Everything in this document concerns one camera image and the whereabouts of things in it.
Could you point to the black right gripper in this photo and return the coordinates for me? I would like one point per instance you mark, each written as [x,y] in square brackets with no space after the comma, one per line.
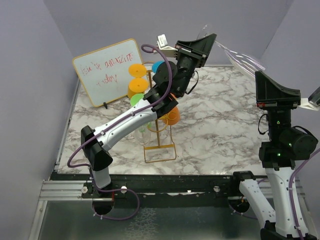
[270,95]

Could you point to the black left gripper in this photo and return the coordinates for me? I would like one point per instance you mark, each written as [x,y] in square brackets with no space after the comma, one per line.
[196,49]

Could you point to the clear champagne flute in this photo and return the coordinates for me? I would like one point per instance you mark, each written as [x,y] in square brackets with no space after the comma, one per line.
[142,135]
[244,63]

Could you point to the blue plastic wine glass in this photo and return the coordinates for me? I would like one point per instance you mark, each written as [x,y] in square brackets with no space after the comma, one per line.
[155,66]

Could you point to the yellow plastic wine glass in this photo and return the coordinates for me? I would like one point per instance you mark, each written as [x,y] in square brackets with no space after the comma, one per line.
[137,86]
[137,70]

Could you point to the orange plastic wine glass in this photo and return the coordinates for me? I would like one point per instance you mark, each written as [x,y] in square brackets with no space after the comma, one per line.
[171,118]

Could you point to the green plastic wine glass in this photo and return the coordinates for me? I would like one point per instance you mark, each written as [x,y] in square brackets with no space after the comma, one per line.
[136,98]

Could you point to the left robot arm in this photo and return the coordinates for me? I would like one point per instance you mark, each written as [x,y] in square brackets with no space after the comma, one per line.
[171,81]

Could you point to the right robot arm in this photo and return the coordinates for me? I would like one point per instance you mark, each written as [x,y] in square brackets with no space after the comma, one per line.
[282,220]

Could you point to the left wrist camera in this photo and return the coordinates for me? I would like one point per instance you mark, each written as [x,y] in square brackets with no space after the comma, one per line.
[164,47]

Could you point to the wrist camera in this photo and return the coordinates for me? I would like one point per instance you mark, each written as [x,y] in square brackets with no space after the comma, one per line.
[164,47]
[312,102]

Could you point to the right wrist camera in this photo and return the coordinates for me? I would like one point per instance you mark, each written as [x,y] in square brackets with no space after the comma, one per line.
[312,102]

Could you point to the small whiteboard with yellow frame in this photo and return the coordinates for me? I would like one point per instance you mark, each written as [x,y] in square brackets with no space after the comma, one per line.
[104,73]

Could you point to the gold wire wine glass rack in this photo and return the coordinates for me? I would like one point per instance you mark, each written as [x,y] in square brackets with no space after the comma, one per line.
[161,147]

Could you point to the black front rail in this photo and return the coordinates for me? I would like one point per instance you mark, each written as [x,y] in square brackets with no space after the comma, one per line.
[160,191]

